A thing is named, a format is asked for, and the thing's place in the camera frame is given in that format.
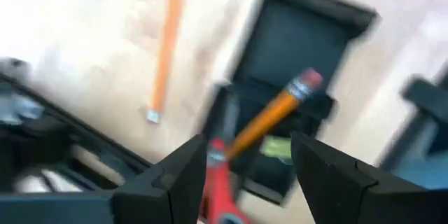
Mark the black mesh desk organizer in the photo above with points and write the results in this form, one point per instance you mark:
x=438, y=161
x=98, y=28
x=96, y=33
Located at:
x=294, y=42

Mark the orange pencil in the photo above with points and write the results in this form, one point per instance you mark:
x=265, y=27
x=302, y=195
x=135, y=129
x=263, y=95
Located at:
x=269, y=115
x=167, y=49

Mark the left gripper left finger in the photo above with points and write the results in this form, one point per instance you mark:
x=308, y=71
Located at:
x=175, y=189

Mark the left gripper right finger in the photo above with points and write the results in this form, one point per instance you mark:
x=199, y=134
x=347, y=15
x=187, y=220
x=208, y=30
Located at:
x=336, y=189

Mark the yellow sticky note pad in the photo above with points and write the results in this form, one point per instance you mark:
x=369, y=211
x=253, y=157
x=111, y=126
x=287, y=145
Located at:
x=276, y=147

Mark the black table edge clamp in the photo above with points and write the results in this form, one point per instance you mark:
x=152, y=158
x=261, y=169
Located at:
x=423, y=98

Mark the red pen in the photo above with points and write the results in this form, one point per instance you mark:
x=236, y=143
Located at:
x=220, y=189

